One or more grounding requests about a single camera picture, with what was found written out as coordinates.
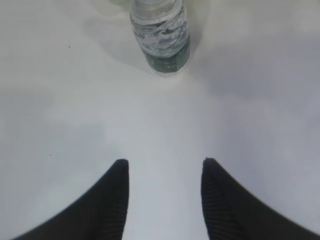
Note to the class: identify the clear plastic water bottle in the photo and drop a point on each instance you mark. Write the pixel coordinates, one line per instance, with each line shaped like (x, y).
(162, 33)

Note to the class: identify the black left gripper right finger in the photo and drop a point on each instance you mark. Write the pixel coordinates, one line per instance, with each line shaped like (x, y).
(232, 213)

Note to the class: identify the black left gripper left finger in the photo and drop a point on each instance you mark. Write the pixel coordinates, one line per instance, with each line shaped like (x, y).
(99, 214)

